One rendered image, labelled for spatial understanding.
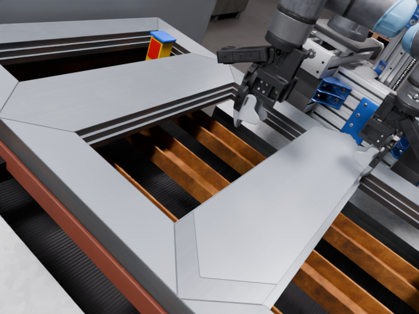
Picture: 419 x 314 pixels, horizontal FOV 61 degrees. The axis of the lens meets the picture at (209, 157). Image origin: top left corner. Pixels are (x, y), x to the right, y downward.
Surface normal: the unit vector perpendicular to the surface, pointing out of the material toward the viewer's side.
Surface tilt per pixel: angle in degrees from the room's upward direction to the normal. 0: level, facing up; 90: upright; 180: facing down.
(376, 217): 0
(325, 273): 90
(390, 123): 90
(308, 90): 90
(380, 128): 90
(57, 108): 0
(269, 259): 0
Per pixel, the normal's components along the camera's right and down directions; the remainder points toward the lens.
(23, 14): 0.74, 0.58
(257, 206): 0.33, -0.74
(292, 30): -0.14, 0.56
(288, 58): -0.57, 0.33
